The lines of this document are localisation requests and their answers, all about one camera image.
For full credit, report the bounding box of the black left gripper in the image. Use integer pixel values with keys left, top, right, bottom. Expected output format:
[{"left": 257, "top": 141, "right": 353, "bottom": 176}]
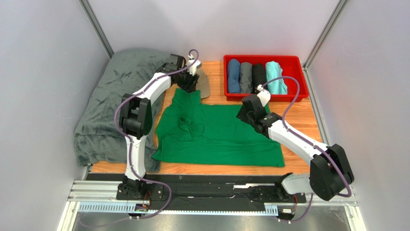
[{"left": 177, "top": 66, "right": 200, "bottom": 94}]

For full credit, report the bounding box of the green t-shirt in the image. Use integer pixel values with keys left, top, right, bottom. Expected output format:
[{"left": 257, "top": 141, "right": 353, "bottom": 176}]
[{"left": 153, "top": 89, "right": 285, "bottom": 167}]

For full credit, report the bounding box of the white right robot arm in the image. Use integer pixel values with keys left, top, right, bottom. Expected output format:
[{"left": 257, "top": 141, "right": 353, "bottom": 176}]
[{"left": 237, "top": 94, "right": 354, "bottom": 201}]

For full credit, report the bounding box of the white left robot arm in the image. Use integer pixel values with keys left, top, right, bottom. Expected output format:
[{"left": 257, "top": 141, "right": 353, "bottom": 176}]
[{"left": 114, "top": 54, "right": 202, "bottom": 200}]

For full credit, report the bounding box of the tan baseball cap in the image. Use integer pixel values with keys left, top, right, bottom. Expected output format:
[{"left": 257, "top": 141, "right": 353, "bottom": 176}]
[{"left": 196, "top": 68, "right": 210, "bottom": 99}]

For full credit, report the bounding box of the blue rolled t-shirt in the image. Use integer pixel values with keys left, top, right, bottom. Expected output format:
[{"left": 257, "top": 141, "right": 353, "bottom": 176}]
[{"left": 227, "top": 59, "right": 240, "bottom": 94}]

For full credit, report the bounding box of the grey rolled t-shirt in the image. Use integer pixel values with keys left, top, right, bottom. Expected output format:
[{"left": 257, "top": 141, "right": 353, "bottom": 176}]
[{"left": 239, "top": 62, "right": 253, "bottom": 94}]

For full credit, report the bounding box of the black rolled t-shirt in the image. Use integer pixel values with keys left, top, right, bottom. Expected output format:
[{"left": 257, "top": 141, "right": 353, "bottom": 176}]
[{"left": 252, "top": 64, "right": 267, "bottom": 93}]

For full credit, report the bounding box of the turquoise rolled t-shirt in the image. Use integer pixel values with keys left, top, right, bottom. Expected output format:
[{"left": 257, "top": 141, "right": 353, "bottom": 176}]
[{"left": 265, "top": 61, "right": 288, "bottom": 95}]

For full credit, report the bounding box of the red plastic bin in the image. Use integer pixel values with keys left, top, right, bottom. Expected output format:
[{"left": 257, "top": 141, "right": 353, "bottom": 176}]
[{"left": 223, "top": 54, "right": 309, "bottom": 103}]

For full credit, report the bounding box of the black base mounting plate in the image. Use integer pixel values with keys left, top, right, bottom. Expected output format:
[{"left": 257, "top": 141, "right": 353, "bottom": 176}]
[{"left": 130, "top": 174, "right": 308, "bottom": 212}]

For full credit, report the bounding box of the grey plush pillow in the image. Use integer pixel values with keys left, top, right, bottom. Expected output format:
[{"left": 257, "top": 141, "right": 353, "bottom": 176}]
[{"left": 74, "top": 48, "right": 170, "bottom": 166}]

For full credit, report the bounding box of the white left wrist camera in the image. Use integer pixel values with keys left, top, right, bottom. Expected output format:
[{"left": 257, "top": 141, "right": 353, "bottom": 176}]
[{"left": 186, "top": 54, "right": 202, "bottom": 76}]

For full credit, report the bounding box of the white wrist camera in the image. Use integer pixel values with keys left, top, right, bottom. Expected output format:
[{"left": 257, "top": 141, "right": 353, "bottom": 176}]
[
  {"left": 186, "top": 54, "right": 202, "bottom": 76},
  {"left": 256, "top": 85, "right": 271, "bottom": 107}
]

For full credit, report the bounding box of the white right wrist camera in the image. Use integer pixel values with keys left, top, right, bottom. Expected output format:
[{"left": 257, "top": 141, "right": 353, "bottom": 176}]
[{"left": 256, "top": 85, "right": 271, "bottom": 107}]

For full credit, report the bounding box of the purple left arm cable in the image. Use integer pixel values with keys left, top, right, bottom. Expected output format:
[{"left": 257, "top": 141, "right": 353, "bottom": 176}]
[{"left": 114, "top": 49, "right": 200, "bottom": 220}]

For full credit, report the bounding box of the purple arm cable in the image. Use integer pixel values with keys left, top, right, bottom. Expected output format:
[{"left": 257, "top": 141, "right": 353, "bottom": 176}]
[
  {"left": 114, "top": 49, "right": 200, "bottom": 220},
  {"left": 257, "top": 76, "right": 352, "bottom": 223}
]

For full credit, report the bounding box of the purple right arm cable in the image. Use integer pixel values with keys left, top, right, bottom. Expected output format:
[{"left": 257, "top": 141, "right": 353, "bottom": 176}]
[{"left": 257, "top": 76, "right": 352, "bottom": 223}]

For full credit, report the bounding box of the aluminium frame rail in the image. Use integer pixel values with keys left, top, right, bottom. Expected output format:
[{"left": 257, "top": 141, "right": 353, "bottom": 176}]
[{"left": 58, "top": 174, "right": 366, "bottom": 231}]

